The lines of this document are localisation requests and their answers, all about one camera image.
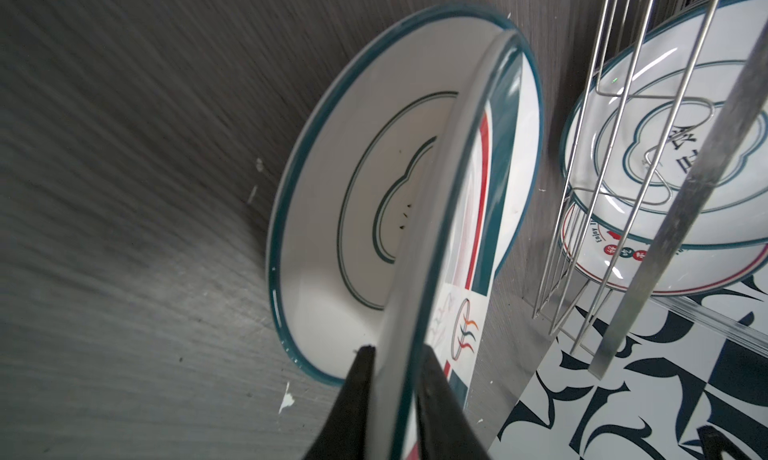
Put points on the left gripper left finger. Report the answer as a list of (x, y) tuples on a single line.
[(344, 431)]

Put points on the white plate green cloud motif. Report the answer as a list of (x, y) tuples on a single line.
[(345, 200), (632, 141)]

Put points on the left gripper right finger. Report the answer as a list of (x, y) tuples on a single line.
[(443, 431)]

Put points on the wire dish rack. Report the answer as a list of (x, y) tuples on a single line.
[(714, 235)]

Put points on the white plate red green band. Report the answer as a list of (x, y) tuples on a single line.
[(444, 250)]

